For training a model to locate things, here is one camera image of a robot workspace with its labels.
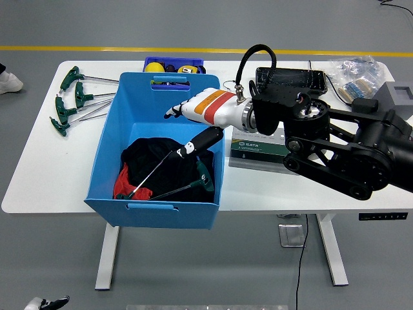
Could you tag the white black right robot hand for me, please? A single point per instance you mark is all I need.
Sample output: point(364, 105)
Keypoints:
point(213, 106)

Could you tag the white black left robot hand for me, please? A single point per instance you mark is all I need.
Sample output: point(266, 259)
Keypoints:
point(48, 303)

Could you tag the green grey hex key stand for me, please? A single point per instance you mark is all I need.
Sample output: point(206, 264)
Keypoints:
point(251, 147)

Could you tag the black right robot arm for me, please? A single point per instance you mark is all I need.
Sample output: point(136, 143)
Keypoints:
point(338, 151)

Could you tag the large blue plastic box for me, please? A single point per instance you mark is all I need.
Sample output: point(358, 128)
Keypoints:
point(148, 106)

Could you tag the grey foam box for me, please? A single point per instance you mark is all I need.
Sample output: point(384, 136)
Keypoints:
point(387, 93)

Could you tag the yellow tape measure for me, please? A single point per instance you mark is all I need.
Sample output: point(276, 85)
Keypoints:
point(187, 69)

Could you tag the dark brown small item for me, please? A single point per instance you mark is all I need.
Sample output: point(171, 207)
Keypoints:
point(170, 68)

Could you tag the small dark blue bin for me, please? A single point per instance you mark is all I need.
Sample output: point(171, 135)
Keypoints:
point(174, 60)

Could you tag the yellow ball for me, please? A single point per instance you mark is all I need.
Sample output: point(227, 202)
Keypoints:
point(154, 67)

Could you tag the white table leg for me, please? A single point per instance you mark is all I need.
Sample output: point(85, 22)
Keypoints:
point(334, 255)
point(108, 258)

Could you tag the black cloth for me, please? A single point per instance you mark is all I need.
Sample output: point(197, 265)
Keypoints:
point(145, 155)

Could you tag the black plastic tray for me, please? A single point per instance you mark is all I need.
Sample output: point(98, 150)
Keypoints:
point(290, 76)

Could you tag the red cloth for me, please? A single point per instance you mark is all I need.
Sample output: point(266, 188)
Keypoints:
point(122, 182)

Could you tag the taped resistor strip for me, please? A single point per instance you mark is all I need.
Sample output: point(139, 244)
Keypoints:
point(355, 88)

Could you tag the clear plastic parts bag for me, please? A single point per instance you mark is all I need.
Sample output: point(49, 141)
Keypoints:
point(355, 69)

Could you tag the metal floor plate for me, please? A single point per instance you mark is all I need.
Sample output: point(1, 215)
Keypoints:
point(292, 235)

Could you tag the black power adapter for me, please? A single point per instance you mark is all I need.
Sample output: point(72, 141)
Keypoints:
point(364, 104)

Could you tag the black table control panel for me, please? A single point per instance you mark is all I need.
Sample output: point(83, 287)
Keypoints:
point(382, 216)

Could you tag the person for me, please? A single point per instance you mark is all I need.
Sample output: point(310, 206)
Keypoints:
point(9, 82)

